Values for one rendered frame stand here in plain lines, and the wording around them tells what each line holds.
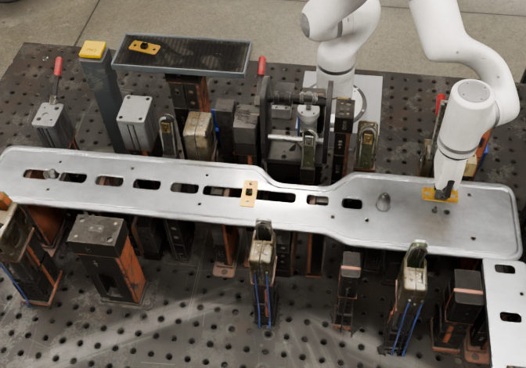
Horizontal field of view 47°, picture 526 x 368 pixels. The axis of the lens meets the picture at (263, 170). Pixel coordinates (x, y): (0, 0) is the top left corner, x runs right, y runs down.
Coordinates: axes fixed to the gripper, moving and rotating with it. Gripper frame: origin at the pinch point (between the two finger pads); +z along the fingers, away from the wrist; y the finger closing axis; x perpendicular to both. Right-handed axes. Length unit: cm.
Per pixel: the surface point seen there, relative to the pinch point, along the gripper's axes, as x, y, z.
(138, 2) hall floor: -155, -210, 109
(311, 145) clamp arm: -32.0, -12.4, 2.7
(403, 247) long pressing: -7.6, 11.3, 9.7
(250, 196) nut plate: -46.3, 0.9, 9.1
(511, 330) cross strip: 15.2, 29.5, 9.4
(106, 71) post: -92, -31, 0
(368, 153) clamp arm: -17.1, -14.1, 6.1
